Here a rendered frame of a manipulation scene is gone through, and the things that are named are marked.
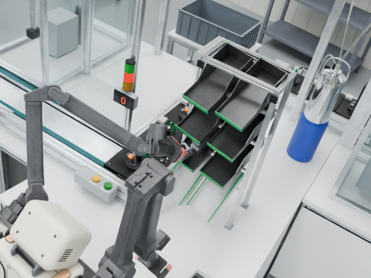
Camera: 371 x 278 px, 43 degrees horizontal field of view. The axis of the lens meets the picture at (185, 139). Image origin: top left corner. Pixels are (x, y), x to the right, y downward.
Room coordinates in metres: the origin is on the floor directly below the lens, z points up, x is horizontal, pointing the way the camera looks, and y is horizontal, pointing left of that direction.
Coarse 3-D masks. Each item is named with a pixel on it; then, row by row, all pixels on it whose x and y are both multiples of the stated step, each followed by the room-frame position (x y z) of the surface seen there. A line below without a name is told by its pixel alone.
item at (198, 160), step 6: (186, 138) 1.60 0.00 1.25; (192, 150) 1.57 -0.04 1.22; (204, 150) 1.57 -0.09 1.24; (210, 150) 1.54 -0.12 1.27; (192, 156) 1.54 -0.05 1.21; (198, 156) 1.54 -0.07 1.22; (204, 156) 1.54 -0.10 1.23; (180, 162) 1.50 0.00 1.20; (186, 162) 1.51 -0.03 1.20; (192, 162) 1.51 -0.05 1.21; (198, 162) 1.51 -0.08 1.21; (192, 168) 1.48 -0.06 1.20
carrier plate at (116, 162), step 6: (120, 150) 1.74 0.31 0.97; (126, 150) 1.75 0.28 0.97; (114, 156) 1.69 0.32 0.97; (120, 156) 1.70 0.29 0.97; (156, 156) 1.75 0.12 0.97; (108, 162) 1.64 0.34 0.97; (114, 162) 1.64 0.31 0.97; (120, 162) 1.65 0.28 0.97; (162, 162) 1.72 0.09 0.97; (168, 162) 1.73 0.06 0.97; (108, 168) 1.61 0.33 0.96; (114, 168) 1.60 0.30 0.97; (120, 168) 1.61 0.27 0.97; (126, 168) 1.62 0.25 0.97; (120, 174) 1.58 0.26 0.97; (126, 174) 1.58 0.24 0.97
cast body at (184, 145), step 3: (183, 144) 1.52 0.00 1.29; (186, 144) 1.52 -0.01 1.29; (183, 147) 1.50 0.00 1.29; (186, 147) 1.51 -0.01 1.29; (189, 147) 1.54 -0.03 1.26; (192, 147) 1.54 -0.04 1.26; (186, 150) 1.49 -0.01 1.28; (189, 150) 1.50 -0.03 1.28; (183, 153) 1.48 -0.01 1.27; (189, 153) 1.51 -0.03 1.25; (186, 156) 1.50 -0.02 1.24; (180, 159) 1.48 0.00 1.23; (183, 159) 1.49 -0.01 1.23
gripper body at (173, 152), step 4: (168, 136) 1.49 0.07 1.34; (164, 140) 1.48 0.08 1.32; (168, 140) 1.47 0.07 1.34; (168, 144) 1.43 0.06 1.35; (172, 144) 1.44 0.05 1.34; (168, 148) 1.40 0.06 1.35; (172, 148) 1.42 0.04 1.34; (176, 148) 1.43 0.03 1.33; (168, 152) 1.40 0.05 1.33; (172, 152) 1.42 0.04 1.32; (176, 152) 1.42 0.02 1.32; (180, 152) 1.42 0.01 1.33; (168, 156) 1.42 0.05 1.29; (172, 156) 1.42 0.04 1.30; (176, 156) 1.41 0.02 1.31; (172, 160) 1.41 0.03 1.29; (176, 160) 1.41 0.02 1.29
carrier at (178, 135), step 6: (162, 120) 2.02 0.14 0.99; (168, 126) 1.91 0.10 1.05; (174, 126) 1.94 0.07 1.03; (144, 132) 1.91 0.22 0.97; (168, 132) 1.90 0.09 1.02; (174, 132) 1.94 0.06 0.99; (180, 132) 1.91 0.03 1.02; (144, 138) 1.87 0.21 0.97; (180, 138) 1.93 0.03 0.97; (162, 156) 1.78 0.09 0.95
